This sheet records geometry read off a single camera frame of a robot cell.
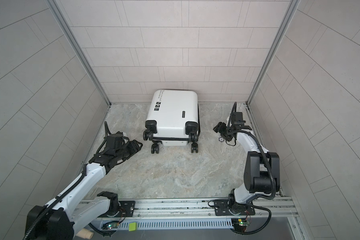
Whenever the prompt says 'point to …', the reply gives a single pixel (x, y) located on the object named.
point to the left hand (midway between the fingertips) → (144, 144)
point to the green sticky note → (132, 226)
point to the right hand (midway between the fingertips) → (216, 129)
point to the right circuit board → (239, 224)
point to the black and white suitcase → (173, 119)
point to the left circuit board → (110, 225)
